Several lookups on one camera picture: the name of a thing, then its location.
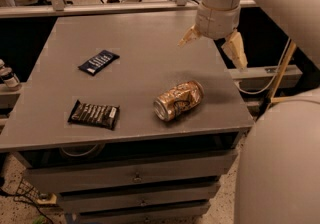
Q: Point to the grey metal rail frame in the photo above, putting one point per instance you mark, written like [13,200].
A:
[60,8]

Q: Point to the dark blue snack packet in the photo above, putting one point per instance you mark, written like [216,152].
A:
[98,62]

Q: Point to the grey drawer cabinet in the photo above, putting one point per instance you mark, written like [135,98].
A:
[145,168]

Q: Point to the small bottle with label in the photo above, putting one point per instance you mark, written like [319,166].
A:
[9,77]

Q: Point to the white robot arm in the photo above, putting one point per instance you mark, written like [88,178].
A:
[278,178]

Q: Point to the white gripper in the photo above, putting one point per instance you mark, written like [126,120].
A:
[217,22]

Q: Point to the orange soda can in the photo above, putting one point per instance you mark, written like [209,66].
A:
[178,100]

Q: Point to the black chocolate bar wrapper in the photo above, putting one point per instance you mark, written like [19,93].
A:
[104,116]

